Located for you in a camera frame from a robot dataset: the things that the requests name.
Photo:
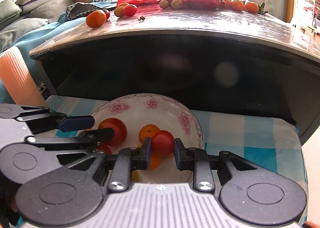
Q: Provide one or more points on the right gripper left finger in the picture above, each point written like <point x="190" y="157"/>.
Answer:
<point x="127" y="161"/>

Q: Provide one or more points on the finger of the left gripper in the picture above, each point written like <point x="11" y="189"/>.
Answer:
<point x="42" y="119"/>
<point x="85" y="140"/>

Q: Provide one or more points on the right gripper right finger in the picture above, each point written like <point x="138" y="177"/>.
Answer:
<point x="195" y="160"/>

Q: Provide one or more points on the red cherry tomato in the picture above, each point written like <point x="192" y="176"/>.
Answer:
<point x="162" y="143"/>
<point x="103" y="147"/>

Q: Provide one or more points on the yellow-brown longan fruit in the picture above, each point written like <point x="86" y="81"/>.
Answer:
<point x="135" y="176"/>

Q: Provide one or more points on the large red tomato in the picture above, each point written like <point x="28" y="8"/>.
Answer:
<point x="119" y="128"/>

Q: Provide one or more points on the small orange mandarin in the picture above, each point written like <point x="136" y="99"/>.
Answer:
<point x="147" y="131"/>

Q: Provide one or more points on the white floral plate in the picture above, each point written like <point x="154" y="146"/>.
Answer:
<point x="168" y="114"/>

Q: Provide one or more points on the peach ribbed cup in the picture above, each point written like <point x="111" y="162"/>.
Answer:
<point x="18" y="80"/>

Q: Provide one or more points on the blue checkered cloth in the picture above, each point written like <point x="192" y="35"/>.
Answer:
<point x="268" y="142"/>

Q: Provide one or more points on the grey sofa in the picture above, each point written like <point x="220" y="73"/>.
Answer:
<point x="23" y="16"/>

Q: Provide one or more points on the orange on table edge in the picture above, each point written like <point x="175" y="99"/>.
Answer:
<point x="96" y="19"/>

